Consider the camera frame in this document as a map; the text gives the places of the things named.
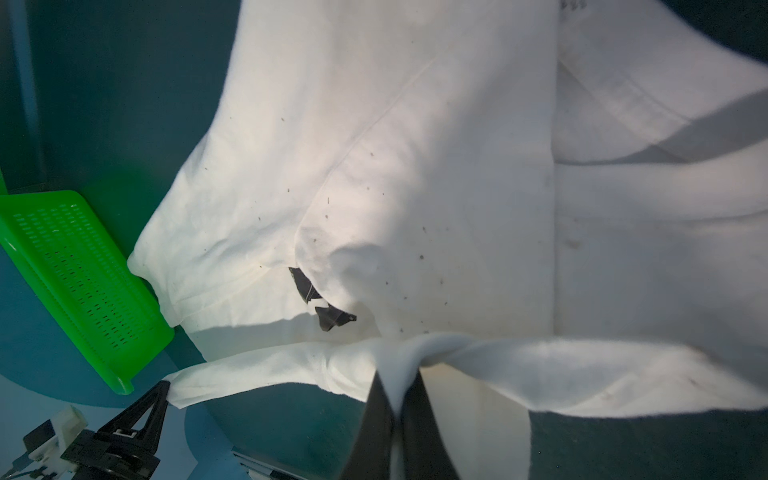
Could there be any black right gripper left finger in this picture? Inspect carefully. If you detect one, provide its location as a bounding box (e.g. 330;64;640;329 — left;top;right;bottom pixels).
340;373;395;480

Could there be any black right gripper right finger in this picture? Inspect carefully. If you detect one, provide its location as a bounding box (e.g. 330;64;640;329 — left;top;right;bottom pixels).
401;373;459;480

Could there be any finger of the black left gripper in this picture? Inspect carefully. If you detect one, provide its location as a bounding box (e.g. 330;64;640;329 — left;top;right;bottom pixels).
95;380;170;455

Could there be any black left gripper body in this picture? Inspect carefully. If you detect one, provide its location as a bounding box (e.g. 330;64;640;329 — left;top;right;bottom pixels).
22;420;160;479

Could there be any green plastic perforated basket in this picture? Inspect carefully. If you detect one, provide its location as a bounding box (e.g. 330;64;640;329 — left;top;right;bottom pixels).
1;169;173;406

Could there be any white printed t shirt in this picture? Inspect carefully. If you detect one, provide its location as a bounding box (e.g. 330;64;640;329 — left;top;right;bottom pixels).
128;1;767;479

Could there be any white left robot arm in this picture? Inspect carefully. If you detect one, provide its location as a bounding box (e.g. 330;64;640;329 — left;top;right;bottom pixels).
1;380;170;479

